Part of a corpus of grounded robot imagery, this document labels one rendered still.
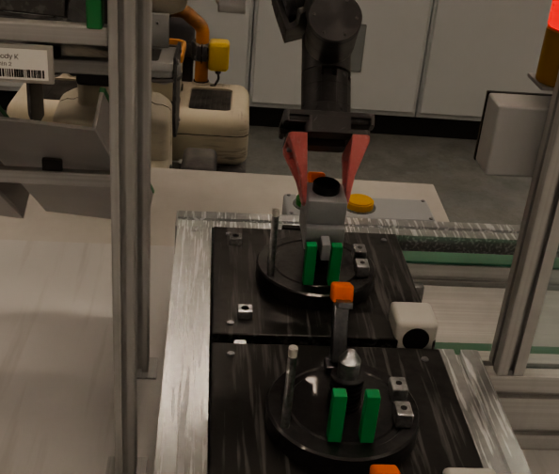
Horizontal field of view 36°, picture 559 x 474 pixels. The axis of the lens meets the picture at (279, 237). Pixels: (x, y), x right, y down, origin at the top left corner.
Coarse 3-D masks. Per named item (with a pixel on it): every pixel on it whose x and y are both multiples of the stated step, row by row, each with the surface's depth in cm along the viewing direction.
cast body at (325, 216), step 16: (320, 192) 94; (336, 192) 94; (304, 208) 96; (320, 208) 94; (336, 208) 94; (304, 224) 96; (320, 224) 95; (336, 224) 95; (304, 240) 95; (320, 240) 95; (336, 240) 95; (320, 256) 94
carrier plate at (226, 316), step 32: (224, 256) 104; (256, 256) 105; (384, 256) 107; (224, 288) 98; (256, 288) 98; (384, 288) 100; (224, 320) 92; (256, 320) 92; (288, 320) 93; (320, 320) 93; (352, 320) 94; (384, 320) 94
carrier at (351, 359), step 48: (240, 384) 82; (288, 384) 72; (336, 384) 75; (384, 384) 81; (432, 384) 85; (240, 432) 77; (288, 432) 74; (336, 432) 73; (384, 432) 75; (432, 432) 79
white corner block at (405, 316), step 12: (396, 312) 92; (408, 312) 92; (420, 312) 92; (432, 312) 93; (396, 324) 91; (408, 324) 91; (420, 324) 91; (432, 324) 91; (396, 336) 91; (408, 336) 91; (420, 336) 91; (432, 336) 91; (420, 348) 92
